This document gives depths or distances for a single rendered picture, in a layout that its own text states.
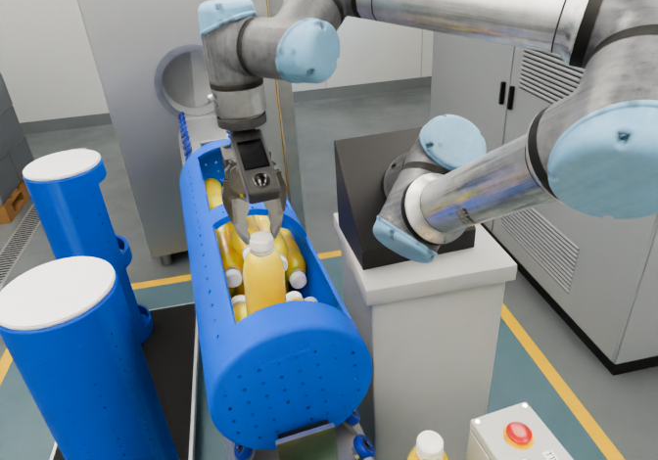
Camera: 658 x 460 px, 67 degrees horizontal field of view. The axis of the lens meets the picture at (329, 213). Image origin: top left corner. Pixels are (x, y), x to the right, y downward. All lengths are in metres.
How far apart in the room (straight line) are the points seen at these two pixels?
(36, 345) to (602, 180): 1.18
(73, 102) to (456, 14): 5.63
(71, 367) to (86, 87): 4.84
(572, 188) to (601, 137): 0.07
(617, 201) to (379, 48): 5.55
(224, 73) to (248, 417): 0.55
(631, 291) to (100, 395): 1.88
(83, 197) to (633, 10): 1.87
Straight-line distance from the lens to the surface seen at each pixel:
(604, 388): 2.54
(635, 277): 2.25
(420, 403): 1.29
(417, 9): 0.65
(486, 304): 1.14
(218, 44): 0.69
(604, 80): 0.53
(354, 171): 1.06
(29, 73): 6.13
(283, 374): 0.85
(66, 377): 1.40
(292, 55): 0.61
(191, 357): 2.38
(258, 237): 0.82
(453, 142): 0.88
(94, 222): 2.16
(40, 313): 1.34
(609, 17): 0.60
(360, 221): 1.03
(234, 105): 0.71
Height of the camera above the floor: 1.77
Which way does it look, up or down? 30 degrees down
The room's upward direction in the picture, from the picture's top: 4 degrees counter-clockwise
